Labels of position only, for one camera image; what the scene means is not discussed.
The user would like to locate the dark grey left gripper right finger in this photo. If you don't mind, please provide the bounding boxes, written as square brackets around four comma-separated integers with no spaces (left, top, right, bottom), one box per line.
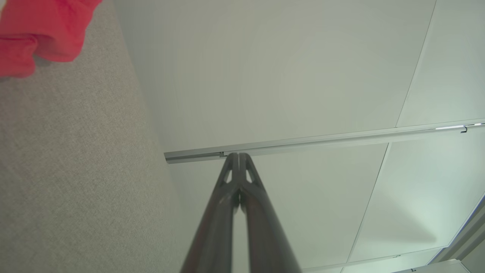
[240,152,302,273]

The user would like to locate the grey partition post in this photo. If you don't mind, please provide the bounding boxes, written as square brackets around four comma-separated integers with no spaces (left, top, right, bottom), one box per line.
[164,122,485,164]

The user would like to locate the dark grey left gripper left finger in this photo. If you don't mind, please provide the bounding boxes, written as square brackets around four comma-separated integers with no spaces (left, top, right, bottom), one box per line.
[181,152,241,273]

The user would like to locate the red shorts with white stripe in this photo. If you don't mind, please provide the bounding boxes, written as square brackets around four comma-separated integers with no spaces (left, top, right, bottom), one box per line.
[0,0,103,78]

